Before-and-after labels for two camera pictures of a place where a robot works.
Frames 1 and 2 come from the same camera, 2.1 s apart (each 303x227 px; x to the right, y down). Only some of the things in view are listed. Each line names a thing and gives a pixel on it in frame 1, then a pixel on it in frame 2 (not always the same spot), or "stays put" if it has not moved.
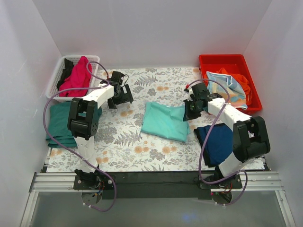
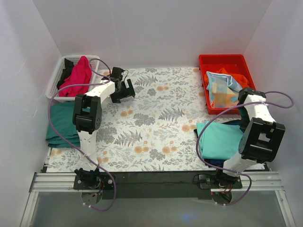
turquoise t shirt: (165, 120) to (218, 141)
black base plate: (156, 186) stays put
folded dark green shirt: (59, 131) stays put
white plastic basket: (93, 61) stays put
